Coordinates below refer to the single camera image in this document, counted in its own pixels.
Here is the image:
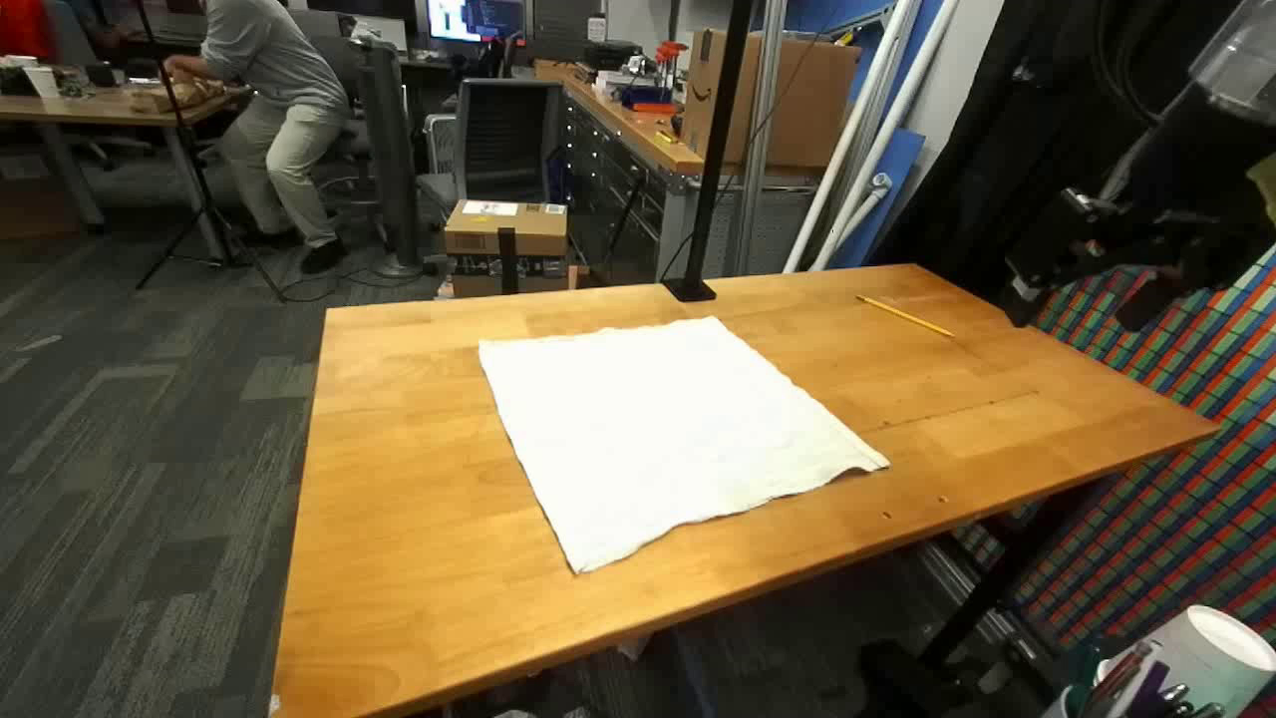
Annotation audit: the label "lit computer monitor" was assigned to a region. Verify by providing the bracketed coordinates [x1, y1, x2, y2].
[423, 0, 531, 47]

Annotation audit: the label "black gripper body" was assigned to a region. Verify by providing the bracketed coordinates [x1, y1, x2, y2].
[1053, 179, 1247, 292]

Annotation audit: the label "wooden stool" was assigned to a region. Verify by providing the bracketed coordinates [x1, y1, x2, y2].
[439, 197, 576, 265]

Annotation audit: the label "black drawer cabinet workbench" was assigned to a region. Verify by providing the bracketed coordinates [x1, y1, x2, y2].
[548, 66, 709, 288]

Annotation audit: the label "black clamped pole stand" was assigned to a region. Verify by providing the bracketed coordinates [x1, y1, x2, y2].
[664, 0, 762, 309]

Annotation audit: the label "white cloth towel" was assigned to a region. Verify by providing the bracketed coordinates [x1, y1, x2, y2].
[475, 317, 894, 580]

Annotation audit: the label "white paper cup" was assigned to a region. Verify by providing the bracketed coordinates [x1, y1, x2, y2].
[1136, 602, 1276, 718]

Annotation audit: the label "grey metal column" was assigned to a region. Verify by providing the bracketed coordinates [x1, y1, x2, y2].
[346, 37, 430, 283]

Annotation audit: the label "blue board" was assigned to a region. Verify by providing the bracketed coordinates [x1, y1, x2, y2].
[828, 0, 959, 273]

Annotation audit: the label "large cardboard box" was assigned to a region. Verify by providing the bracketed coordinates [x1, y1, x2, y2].
[678, 29, 862, 176]

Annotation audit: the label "black tripod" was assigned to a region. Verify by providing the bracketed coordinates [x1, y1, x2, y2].
[129, 0, 293, 309]

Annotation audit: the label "wooden office desk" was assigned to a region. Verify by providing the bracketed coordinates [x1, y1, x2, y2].
[0, 78, 257, 265]

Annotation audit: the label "yellow pencil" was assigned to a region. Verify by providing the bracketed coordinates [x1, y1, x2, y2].
[852, 292, 961, 344]

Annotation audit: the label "black table frame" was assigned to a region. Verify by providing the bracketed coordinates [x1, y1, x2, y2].
[856, 486, 1110, 711]

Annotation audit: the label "multicolour patterned panel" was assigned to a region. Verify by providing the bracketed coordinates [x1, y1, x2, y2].
[983, 243, 1276, 660]

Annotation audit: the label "white pipes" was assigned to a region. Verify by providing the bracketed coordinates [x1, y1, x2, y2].
[783, 0, 929, 279]

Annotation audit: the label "seated person grey shirt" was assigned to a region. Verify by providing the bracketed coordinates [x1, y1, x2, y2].
[164, 0, 359, 279]

